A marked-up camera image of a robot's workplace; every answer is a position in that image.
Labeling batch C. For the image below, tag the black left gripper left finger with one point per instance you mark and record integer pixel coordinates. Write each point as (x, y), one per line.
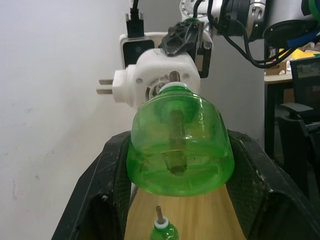
(100, 190)

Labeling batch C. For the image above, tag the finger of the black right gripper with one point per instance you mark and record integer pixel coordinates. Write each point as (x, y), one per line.
(205, 60)
(178, 37)

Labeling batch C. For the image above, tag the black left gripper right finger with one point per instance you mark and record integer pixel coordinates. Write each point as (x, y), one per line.
(270, 200)

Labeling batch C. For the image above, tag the white mosquito repellent heater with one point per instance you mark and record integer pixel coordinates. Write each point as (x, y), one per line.
(152, 67)

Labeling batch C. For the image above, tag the green liquid bottle with wick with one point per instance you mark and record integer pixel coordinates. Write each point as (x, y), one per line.
(163, 232)
(180, 150)

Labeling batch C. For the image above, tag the beige office desk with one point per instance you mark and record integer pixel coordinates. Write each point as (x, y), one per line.
(277, 78)

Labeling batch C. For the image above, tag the cardboard box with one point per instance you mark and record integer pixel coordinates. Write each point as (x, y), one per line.
(280, 67)

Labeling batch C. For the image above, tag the yellow packet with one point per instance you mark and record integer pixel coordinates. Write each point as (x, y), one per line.
(301, 53)

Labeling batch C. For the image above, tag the black office chair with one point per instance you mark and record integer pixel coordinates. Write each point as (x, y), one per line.
(303, 105)

